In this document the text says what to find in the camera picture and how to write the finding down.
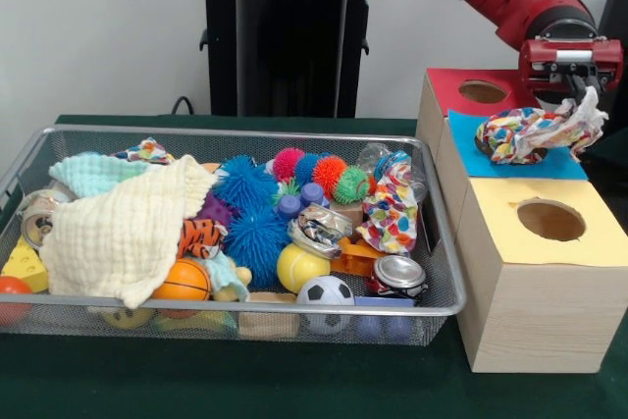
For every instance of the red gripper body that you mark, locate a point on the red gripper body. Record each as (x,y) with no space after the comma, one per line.
(540,58)

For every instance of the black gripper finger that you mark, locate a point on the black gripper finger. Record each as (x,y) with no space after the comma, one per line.
(594,85)
(571,83)

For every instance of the small multicolour cloth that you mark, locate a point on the small multicolour cloth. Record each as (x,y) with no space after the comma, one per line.
(525,136)

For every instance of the cream knitted cloth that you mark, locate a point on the cream knitted cloth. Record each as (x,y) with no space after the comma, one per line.
(118,233)

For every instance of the clear mesh bin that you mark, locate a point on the clear mesh bin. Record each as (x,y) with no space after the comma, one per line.
(442,282)

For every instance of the wooden box with three holes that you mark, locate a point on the wooden box with three holes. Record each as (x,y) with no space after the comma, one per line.
(530,321)

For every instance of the black monitor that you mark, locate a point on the black monitor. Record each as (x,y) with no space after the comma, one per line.
(616,7)

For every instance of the multicolour patterned cloth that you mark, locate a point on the multicolour patterned cloth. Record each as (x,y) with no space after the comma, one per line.
(391,208)

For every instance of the crushed red drink can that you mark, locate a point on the crushed red drink can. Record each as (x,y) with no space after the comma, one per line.
(400,272)

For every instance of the yellow tennis ball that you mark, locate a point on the yellow tennis ball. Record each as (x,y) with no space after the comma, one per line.
(302,267)

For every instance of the black and white soccer ball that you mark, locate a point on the black and white soccer ball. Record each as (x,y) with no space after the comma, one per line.
(326,291)

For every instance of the blue spiky rubber ball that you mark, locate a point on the blue spiky rubber ball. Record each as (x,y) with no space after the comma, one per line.
(257,242)
(245,183)

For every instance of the striped tiger plush toy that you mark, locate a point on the striped tiger plush toy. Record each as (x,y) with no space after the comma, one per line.
(201,237)

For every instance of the orange toy basketball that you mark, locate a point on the orange toy basketball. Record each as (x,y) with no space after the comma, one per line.
(182,282)

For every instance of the mint green cloth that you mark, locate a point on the mint green cloth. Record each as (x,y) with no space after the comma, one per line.
(88,174)

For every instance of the silver drink can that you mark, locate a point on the silver drink can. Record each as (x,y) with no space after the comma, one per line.
(34,218)

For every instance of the yellow cheese wedge toy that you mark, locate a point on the yellow cheese wedge toy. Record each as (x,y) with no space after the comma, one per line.
(25,270)

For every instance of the red ball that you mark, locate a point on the red ball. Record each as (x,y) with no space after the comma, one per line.
(10,296)

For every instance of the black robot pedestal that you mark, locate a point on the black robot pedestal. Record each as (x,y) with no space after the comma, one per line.
(285,56)

